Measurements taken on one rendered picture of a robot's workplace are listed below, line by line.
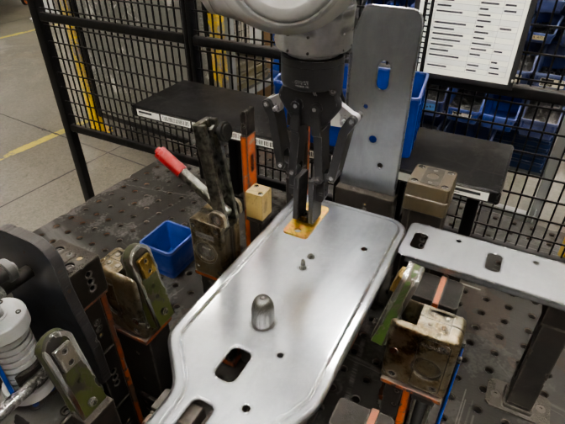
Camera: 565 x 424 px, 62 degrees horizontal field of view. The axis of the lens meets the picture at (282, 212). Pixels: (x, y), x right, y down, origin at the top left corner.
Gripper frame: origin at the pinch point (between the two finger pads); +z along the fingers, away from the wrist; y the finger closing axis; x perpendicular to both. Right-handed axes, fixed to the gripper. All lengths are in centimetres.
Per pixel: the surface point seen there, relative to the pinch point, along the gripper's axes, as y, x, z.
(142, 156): -190, 151, 114
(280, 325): 2.2, -12.3, 13.4
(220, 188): -14.0, -1.4, 2.1
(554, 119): 38, 157, 42
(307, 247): -1.8, 4.6, 13.4
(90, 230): -74, 17, 43
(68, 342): -13.3, -32.0, 4.5
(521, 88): 23, 55, -2
